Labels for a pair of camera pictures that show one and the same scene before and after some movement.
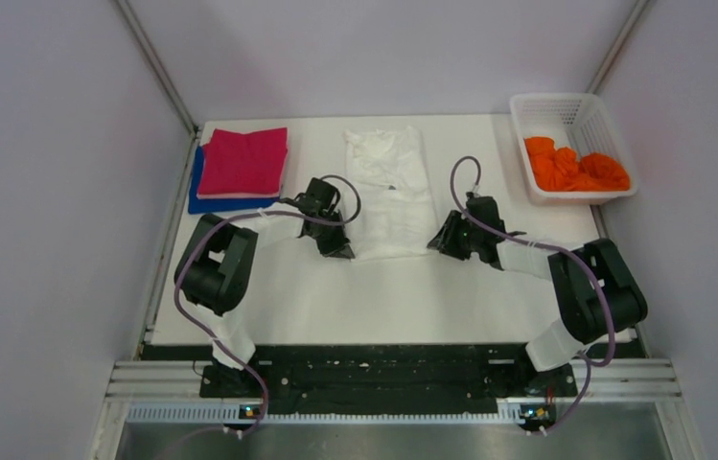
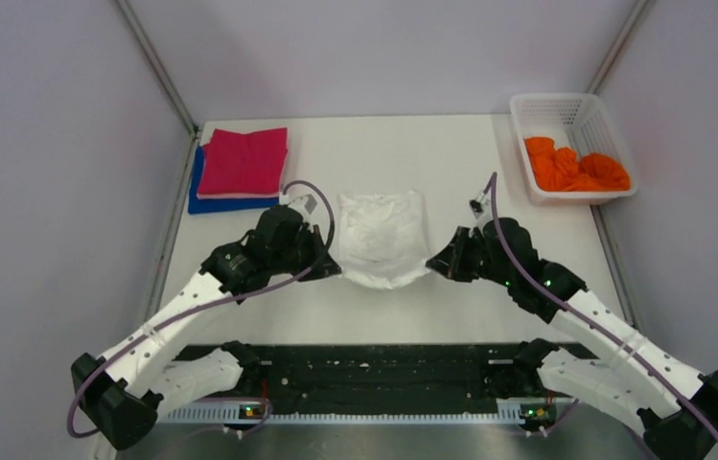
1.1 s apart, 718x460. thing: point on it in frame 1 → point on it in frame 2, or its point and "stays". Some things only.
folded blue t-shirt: (196, 205) stays
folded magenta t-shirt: (243, 163) stays
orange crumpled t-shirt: (560, 169) stays
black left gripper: (338, 247) → (326, 266)
